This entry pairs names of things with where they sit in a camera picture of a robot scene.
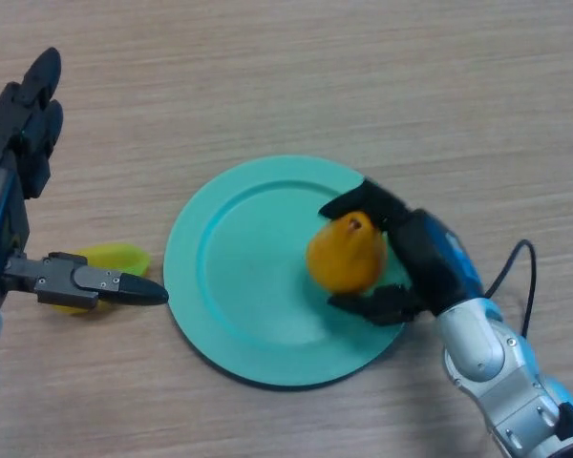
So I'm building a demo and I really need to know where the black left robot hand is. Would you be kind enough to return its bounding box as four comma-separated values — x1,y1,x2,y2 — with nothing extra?
0,46,170,310

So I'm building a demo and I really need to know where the teal green round plate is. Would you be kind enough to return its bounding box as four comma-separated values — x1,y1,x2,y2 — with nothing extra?
163,155,407,390

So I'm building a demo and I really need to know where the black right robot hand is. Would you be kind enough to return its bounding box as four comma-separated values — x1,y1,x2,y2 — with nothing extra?
318,178,486,327

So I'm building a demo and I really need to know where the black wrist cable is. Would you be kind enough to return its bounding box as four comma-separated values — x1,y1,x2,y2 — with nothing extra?
484,239,538,338

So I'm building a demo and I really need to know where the yellow green starfruit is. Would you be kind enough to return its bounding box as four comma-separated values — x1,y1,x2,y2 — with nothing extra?
52,242,152,316

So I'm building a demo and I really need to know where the yellow orange pear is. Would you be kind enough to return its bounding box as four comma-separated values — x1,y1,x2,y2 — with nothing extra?
306,211,388,295

